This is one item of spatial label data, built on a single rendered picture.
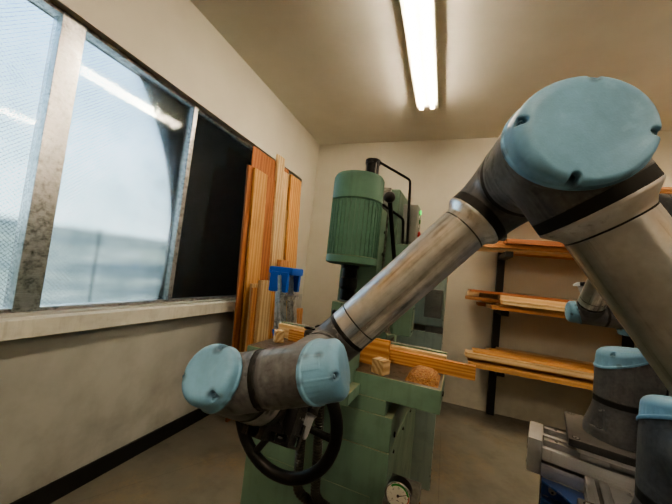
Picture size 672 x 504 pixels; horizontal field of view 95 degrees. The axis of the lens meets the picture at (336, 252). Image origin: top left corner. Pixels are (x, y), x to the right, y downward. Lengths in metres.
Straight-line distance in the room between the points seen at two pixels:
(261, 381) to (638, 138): 0.44
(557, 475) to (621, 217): 0.87
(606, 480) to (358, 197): 0.97
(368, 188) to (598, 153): 0.75
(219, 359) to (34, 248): 1.46
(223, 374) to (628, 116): 0.47
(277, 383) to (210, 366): 0.08
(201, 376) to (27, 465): 1.66
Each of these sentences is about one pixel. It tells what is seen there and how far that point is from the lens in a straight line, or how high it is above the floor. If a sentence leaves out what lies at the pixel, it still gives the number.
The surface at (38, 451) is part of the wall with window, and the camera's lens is 2.04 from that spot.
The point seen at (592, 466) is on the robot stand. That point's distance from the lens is 1.14.
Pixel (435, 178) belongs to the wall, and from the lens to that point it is 3.56.
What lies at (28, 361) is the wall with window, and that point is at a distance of 1.85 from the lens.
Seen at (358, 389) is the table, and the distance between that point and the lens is 0.92.
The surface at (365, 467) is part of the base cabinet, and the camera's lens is 1.00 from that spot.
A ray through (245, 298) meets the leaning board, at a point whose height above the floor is 0.89.
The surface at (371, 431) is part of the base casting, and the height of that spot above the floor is 0.75.
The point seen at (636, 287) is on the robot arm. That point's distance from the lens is 0.41.
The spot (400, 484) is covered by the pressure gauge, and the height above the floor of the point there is 0.69.
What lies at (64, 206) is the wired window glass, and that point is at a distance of 1.88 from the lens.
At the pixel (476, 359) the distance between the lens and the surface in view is 3.04.
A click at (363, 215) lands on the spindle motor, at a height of 1.36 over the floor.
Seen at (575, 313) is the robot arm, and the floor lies 1.11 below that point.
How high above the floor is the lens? 1.17
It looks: 4 degrees up
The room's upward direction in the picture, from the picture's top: 6 degrees clockwise
